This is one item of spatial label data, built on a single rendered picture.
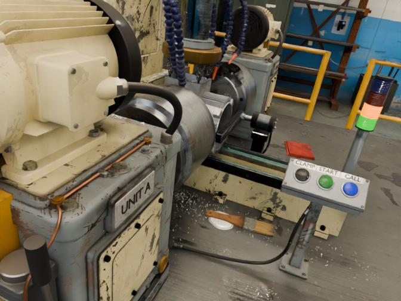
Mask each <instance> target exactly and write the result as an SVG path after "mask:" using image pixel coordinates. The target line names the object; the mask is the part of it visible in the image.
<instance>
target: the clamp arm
mask: <svg viewBox="0 0 401 301"><path fill-rule="evenodd" d="M244 116H245V114H244V111H242V110H239V111H238V112H237V113H236V114H235V115H234V116H232V117H231V119H230V120H229V121H228V122H227V123H226V124H225V126H224V127H223V128H222V129H221V130H220V131H217V132H216V134H215V142H216V143H220V144H221V143H222V142H223V141H224V139H225V138H226V137H227V136H228V135H229V134H230V133H231V132H232V131H233V129H234V128H235V127H236V126H237V125H238V123H240V122H241V120H243V119H244V118H242V117H244Z"/></svg>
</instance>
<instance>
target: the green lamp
mask: <svg viewBox="0 0 401 301"><path fill-rule="evenodd" d="M377 120H378V119H369V118H365V117H364V116H362V115H361V114H360V115H359V118H358V121H357V124H356V126H357V127H359V128H361V129H364V130H369V131H372V130H374V128H375V124H376V122H377Z"/></svg>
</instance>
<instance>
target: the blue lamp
mask: <svg viewBox="0 0 401 301"><path fill-rule="evenodd" d="M392 83H393V81H385V80H382V79H378V78H376V77H374V80H373V81H372V84H371V87H370V90H371V91H372V92H375V93H378V94H388V93H389V91H390V88H391V85H392Z"/></svg>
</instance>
